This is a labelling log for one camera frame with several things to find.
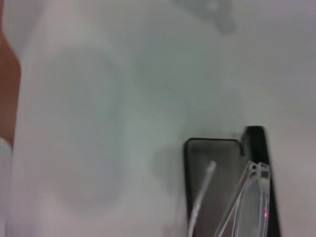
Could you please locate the clear white glasses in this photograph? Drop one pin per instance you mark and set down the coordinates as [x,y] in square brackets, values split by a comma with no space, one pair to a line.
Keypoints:
[256,170]

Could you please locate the black glasses case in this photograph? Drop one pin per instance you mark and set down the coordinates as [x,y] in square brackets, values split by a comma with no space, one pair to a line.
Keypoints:
[197,160]

